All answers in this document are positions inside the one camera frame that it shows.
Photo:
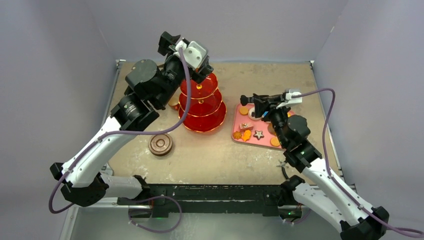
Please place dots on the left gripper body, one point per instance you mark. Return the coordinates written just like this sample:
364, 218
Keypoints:
172, 61

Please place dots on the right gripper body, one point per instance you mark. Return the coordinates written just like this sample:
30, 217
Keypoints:
261, 105

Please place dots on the pink serving tray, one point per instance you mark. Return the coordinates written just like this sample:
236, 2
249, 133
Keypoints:
259, 125

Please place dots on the red three-tier cake stand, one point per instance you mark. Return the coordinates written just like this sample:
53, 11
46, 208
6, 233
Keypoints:
207, 110

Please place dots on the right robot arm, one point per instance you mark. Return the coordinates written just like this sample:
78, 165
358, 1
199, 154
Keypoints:
352, 216

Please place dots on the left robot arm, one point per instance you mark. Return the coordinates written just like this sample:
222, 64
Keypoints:
149, 89

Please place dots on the round orange cookie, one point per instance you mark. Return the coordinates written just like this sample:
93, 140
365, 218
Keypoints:
243, 110

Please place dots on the pink cake slice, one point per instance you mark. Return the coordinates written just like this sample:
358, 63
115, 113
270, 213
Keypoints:
246, 126

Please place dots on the white star cookie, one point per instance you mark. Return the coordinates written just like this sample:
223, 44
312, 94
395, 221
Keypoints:
258, 134

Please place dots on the orange fish cookie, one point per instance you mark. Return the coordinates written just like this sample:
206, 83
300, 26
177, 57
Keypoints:
246, 135

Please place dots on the orange flower cookie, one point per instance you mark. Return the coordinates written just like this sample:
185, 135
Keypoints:
237, 135

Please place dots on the round cracker cookie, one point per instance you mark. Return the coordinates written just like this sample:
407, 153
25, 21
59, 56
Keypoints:
274, 141

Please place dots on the small brown cup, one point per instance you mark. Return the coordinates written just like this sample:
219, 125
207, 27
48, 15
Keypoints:
174, 103

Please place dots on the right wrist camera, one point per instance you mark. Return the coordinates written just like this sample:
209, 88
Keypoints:
291, 97

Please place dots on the black handled pliers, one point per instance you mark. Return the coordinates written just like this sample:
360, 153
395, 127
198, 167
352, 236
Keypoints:
282, 166

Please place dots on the black base frame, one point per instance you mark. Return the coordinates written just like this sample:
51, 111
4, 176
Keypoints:
267, 200

